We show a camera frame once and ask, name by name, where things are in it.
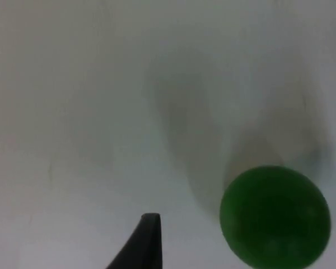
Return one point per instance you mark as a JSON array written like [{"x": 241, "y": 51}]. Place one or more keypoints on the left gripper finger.
[{"x": 145, "y": 246}]

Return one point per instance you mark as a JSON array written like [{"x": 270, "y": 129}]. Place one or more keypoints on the green ball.
[{"x": 274, "y": 215}]

